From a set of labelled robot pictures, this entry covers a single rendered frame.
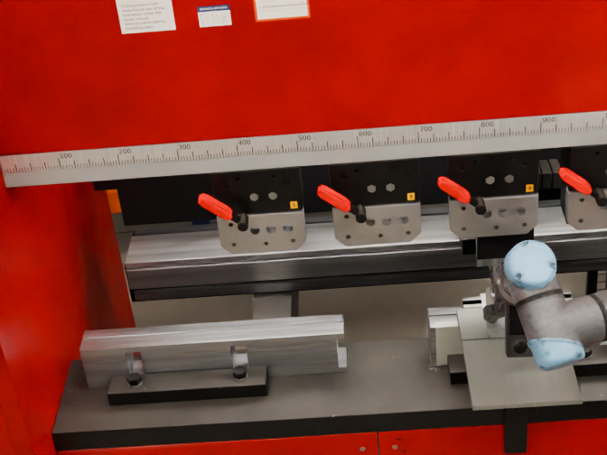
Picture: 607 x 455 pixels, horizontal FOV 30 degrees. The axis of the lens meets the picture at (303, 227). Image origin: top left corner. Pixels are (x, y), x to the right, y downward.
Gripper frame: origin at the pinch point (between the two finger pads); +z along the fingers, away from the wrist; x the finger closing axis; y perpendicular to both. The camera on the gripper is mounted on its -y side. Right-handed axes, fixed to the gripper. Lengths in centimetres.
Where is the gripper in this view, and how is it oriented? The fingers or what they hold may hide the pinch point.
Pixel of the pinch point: (508, 320)
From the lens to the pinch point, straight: 207.4
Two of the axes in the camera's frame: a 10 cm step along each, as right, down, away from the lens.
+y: -0.5, -9.6, 2.8
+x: -10.0, 0.7, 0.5
